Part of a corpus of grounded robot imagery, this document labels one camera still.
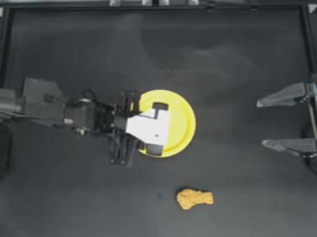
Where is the yellow round plate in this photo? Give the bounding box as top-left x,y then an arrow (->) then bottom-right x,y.
137,89 -> 199,158

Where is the fried chicken nugget toy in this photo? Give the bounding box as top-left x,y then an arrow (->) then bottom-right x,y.
176,188 -> 216,211

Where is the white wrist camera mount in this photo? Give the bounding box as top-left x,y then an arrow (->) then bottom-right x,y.
125,107 -> 174,146

